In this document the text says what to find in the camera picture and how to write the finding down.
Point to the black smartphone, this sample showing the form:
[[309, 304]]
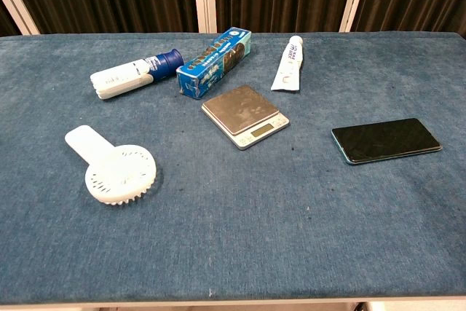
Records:
[[386, 140]]

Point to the silver digital kitchen scale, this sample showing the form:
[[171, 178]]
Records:
[[242, 109]]

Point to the blue toothpaste box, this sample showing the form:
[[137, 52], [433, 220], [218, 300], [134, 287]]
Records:
[[215, 63]]

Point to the blue velvet table cloth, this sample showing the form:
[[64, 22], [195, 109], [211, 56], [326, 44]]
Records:
[[233, 223]]

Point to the white cream tube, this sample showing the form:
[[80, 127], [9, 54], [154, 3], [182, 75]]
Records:
[[289, 68]]

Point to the white handheld fan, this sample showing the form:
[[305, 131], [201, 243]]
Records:
[[116, 170]]

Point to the white bottle with blue cap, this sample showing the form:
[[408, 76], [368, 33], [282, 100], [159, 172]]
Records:
[[127, 75]]

